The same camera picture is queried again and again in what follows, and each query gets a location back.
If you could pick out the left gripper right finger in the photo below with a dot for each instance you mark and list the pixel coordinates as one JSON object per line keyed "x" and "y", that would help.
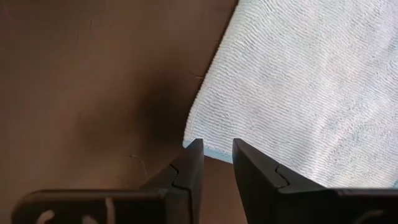
{"x": 267, "y": 193}

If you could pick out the light blue microfiber towel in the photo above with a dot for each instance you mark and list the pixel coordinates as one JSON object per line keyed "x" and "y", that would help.
{"x": 295, "y": 87}

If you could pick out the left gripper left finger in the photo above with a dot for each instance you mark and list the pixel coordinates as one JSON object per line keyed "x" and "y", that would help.
{"x": 180, "y": 199}

